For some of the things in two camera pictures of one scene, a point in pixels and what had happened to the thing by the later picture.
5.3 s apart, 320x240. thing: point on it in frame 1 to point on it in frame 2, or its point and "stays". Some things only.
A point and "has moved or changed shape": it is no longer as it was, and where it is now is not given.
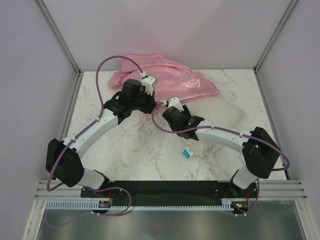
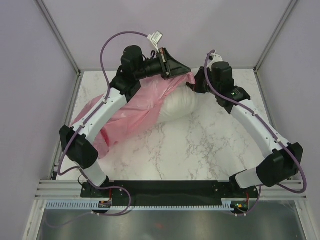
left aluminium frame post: [59, 35] stays
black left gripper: [152, 103] to [170, 67]
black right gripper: [186, 112] to [195, 84]
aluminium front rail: [267, 189] stays
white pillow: [216, 111] to [181, 102]
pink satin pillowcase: [173, 81] has moved or changed shape
